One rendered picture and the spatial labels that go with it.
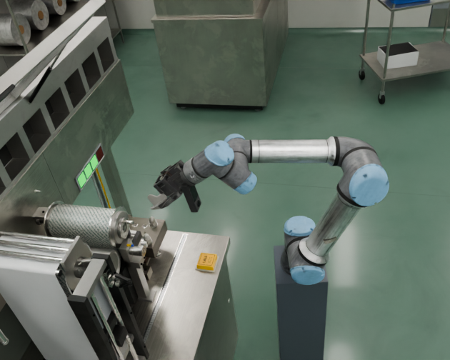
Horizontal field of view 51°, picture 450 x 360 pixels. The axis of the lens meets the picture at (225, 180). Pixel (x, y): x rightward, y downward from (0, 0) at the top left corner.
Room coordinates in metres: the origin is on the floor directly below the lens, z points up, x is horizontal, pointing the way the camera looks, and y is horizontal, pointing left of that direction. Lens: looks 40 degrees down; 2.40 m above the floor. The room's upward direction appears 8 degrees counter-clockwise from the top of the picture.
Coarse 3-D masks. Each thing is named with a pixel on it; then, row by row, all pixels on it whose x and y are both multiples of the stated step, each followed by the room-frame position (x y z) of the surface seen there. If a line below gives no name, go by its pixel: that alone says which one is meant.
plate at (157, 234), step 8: (136, 224) 1.43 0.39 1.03; (144, 224) 1.42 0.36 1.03; (160, 224) 1.40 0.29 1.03; (144, 232) 1.37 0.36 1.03; (152, 232) 1.36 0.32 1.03; (160, 232) 1.36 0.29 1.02; (152, 240) 1.32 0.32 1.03; (160, 240) 1.35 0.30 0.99; (152, 248) 1.28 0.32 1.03; (152, 256) 1.28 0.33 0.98
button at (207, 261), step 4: (200, 256) 1.29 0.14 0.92; (204, 256) 1.29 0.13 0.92; (208, 256) 1.29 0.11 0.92; (212, 256) 1.28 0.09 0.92; (216, 256) 1.29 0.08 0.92; (200, 260) 1.27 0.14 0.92; (204, 260) 1.27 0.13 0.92; (208, 260) 1.27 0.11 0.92; (212, 260) 1.26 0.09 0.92; (196, 264) 1.25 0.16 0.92; (200, 264) 1.25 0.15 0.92; (204, 264) 1.25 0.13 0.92; (208, 264) 1.24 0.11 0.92; (212, 264) 1.24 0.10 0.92; (200, 268) 1.25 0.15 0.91; (204, 268) 1.24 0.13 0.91; (208, 268) 1.23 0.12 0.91; (212, 268) 1.23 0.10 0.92
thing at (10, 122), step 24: (96, 24) 2.06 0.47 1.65; (72, 48) 1.83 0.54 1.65; (96, 48) 1.99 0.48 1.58; (72, 72) 1.77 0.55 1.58; (96, 72) 1.97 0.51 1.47; (24, 96) 1.48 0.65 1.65; (48, 96) 1.59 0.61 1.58; (72, 96) 1.81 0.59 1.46; (0, 120) 1.34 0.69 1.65; (24, 120) 1.43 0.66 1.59; (48, 120) 1.54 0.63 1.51; (0, 144) 1.29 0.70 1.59; (24, 144) 1.39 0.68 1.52; (0, 168) 1.25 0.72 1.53; (24, 168) 1.34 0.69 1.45; (0, 192) 1.22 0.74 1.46
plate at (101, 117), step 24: (120, 72) 2.12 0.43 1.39; (96, 96) 1.87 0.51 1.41; (120, 96) 2.06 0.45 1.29; (72, 120) 1.66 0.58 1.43; (96, 120) 1.82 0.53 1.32; (120, 120) 2.00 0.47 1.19; (48, 144) 1.49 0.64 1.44; (72, 144) 1.61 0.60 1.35; (96, 144) 1.76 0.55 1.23; (48, 168) 1.44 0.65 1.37; (72, 168) 1.56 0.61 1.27; (24, 192) 1.29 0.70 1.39; (48, 192) 1.39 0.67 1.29; (72, 192) 1.50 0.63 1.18; (0, 216) 1.16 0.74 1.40; (24, 216) 1.24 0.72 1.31
